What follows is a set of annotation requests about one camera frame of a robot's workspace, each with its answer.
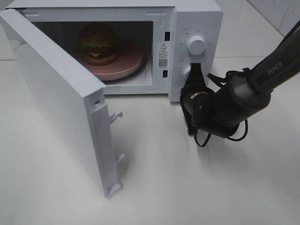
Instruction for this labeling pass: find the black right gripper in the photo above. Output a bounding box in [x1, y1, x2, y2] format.
[180, 63, 212, 135]

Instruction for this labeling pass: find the white microwave knob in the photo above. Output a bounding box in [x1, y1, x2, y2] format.
[182, 66, 191, 81]
[187, 34, 207, 55]

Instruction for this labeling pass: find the pink round plate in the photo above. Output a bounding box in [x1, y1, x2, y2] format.
[73, 40, 147, 81]

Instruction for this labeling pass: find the burger with lettuce and cheese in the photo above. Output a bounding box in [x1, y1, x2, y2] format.
[78, 22, 120, 66]

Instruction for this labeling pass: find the white microwave door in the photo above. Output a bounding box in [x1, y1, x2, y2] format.
[0, 9, 125, 197]

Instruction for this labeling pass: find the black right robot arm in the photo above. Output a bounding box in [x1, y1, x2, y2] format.
[180, 23, 300, 139]

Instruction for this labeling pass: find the white warning label sticker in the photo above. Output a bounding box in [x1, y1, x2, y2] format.
[157, 41, 170, 70]

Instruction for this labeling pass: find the glass microwave turntable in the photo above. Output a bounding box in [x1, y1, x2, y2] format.
[103, 56, 148, 84]

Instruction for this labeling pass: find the white microwave oven body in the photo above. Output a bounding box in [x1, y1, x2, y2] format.
[5, 0, 223, 102]

